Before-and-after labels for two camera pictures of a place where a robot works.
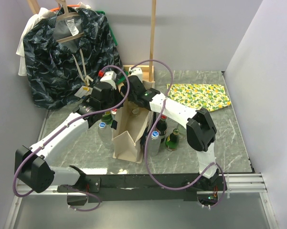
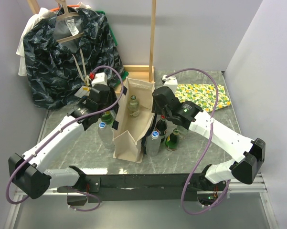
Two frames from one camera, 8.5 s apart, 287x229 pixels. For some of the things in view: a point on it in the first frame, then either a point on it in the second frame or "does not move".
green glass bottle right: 172,140 does not move
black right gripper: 130,97 to 155,109
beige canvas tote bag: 132,121 does not move
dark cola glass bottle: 162,125 does not move
